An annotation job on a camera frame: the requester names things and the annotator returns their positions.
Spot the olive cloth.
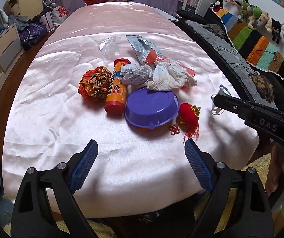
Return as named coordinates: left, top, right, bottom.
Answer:
left=203, top=23, right=228, bottom=40

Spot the grey flat board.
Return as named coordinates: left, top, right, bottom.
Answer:
left=157, top=7, right=179, bottom=21

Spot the black and white bag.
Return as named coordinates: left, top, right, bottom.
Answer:
left=34, top=5, right=55, bottom=33

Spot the red paper piece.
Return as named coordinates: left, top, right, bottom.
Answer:
left=146, top=50, right=168, bottom=63

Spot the red envelope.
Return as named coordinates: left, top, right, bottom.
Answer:
left=179, top=64, right=196, bottom=90

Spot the black cable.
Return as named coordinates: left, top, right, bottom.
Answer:
left=246, top=50, right=279, bottom=62

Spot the white red-print shopping bag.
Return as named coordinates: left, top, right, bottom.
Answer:
left=51, top=6, right=69, bottom=26

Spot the orange patterned wrapper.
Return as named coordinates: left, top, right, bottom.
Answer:
left=78, top=66, right=113, bottom=102

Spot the red lantern ornament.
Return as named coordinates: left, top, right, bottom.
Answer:
left=169, top=103, right=201, bottom=145

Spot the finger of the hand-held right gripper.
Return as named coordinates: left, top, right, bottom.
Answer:
left=214, top=94, right=284, bottom=118

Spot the purple plastic bowl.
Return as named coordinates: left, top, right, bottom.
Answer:
left=124, top=86, right=180, bottom=129

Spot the row of plush toys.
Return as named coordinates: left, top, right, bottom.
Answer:
left=210, top=0, right=284, bottom=44

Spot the clear plastic bag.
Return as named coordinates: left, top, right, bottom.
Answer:
left=99, top=36, right=121, bottom=56

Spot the beige cabinet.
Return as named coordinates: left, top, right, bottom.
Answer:
left=0, top=23, right=24, bottom=129

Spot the brown mottled cushion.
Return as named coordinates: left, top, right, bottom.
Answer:
left=251, top=74, right=275, bottom=103

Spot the striped crocheted blanket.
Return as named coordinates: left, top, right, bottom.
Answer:
left=215, top=7, right=284, bottom=82

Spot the pink satin tablecloth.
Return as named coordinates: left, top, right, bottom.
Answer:
left=2, top=1, right=260, bottom=219

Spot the grey foil wrapper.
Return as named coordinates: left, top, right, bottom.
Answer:
left=120, top=63, right=154, bottom=86

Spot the cardboard box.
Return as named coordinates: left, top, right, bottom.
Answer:
left=3, top=0, right=21, bottom=15

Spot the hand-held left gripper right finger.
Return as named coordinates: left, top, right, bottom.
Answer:
left=184, top=138, right=275, bottom=238

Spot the yellow fluffy rug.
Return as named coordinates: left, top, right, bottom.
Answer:
left=3, top=152, right=274, bottom=238

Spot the white tissue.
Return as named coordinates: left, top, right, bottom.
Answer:
left=147, top=59, right=197, bottom=91

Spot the orange tube bottle red cap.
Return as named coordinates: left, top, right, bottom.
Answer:
left=104, top=58, right=132, bottom=116

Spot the purple bag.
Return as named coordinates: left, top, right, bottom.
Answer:
left=18, top=23, right=48, bottom=51

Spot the silver snack wrapper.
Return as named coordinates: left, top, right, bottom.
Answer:
left=126, top=35, right=168, bottom=66

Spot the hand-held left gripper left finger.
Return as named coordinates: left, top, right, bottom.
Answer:
left=10, top=139, right=99, bottom=238

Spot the grey clothes heap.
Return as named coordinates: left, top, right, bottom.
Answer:
left=7, top=13, right=37, bottom=30

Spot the clear plastic packaging piece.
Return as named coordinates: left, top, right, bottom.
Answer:
left=210, top=85, right=229, bottom=116

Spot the grey fluffy sofa cover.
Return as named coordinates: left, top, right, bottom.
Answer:
left=185, top=20, right=279, bottom=109

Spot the black pillow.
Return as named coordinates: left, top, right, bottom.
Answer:
left=176, top=10, right=208, bottom=21

